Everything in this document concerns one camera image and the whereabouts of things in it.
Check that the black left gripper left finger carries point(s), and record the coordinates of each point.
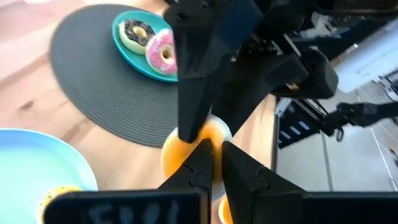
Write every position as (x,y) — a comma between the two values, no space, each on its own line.
(196,174)

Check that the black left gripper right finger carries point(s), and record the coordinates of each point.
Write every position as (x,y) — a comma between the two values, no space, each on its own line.
(252,186)

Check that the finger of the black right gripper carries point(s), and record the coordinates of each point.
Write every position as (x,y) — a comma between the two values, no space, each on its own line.
(192,77)
(245,87)

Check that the yellow iced donut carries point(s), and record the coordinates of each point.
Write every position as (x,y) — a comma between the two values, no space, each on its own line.
(177,155)

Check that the pink sprinkled donut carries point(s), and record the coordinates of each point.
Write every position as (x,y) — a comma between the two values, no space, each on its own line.
(155,59)

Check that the chocolate sprinkled donut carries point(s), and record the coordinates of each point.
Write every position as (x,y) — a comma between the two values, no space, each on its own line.
(130,29)

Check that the teal plate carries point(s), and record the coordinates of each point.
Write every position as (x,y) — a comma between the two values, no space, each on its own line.
(138,63)

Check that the black box with white labels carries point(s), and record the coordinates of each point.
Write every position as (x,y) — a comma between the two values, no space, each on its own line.
(295,127)

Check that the round grey woven placemat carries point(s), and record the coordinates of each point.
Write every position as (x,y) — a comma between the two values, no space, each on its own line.
(102,87)

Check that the cream donut with sprinkles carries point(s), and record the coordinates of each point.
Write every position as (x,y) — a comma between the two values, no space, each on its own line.
(54,191)

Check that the light blue plate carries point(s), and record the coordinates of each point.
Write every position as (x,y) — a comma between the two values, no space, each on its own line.
(31,171)

